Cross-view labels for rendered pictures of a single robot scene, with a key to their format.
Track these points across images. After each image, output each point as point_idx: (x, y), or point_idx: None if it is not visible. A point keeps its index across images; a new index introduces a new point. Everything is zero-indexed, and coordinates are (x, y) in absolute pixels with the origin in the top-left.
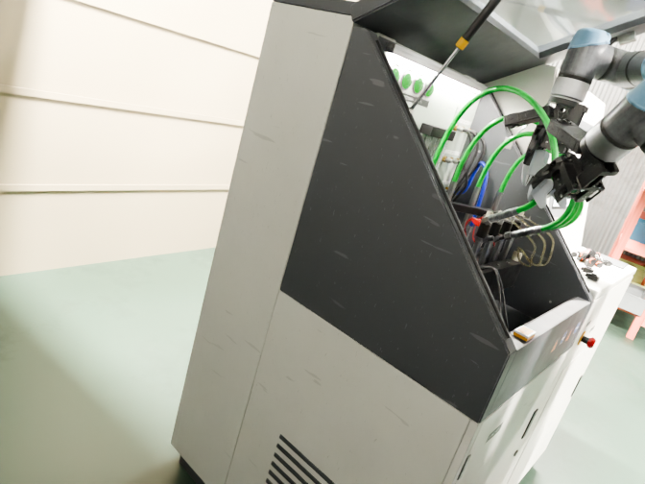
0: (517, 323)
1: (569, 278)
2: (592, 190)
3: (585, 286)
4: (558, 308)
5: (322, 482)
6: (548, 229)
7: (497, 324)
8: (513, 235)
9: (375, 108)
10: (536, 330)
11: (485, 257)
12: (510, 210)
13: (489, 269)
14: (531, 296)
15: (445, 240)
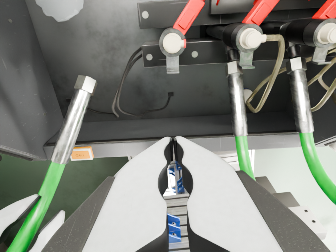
0: (249, 80)
1: (330, 125)
2: None
3: (330, 142)
4: (215, 139)
5: None
6: (296, 129)
7: (14, 157)
8: (228, 83)
9: None
10: (111, 152)
11: (217, 37)
12: (55, 145)
13: (195, 60)
14: (310, 75)
15: None
